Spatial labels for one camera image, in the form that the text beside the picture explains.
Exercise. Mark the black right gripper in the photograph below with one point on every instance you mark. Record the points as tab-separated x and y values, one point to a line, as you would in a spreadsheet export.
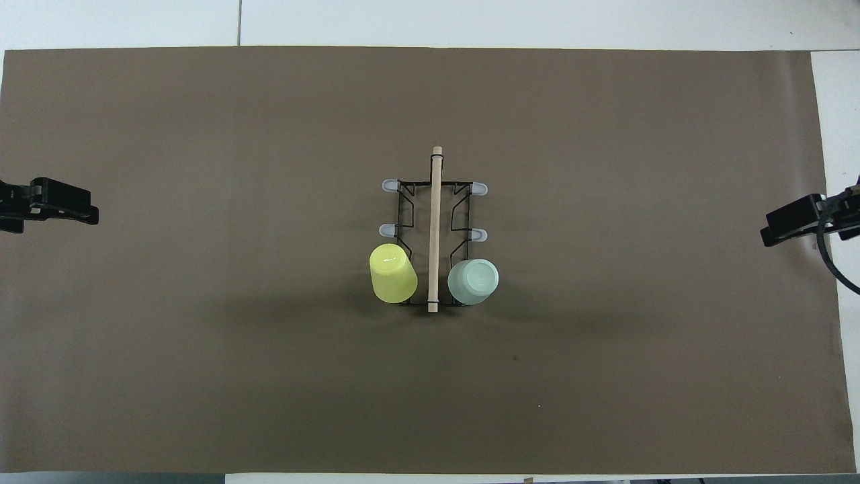
843	212

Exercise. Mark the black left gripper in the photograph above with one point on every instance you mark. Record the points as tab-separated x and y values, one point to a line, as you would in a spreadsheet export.
13	208

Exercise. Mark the pale green plastic cup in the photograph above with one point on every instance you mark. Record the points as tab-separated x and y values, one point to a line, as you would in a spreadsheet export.
474	282

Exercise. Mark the yellow plastic cup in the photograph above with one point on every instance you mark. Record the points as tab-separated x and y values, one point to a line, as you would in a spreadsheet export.
393	275

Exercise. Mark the brown table mat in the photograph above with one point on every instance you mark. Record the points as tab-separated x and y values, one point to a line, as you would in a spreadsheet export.
269	376

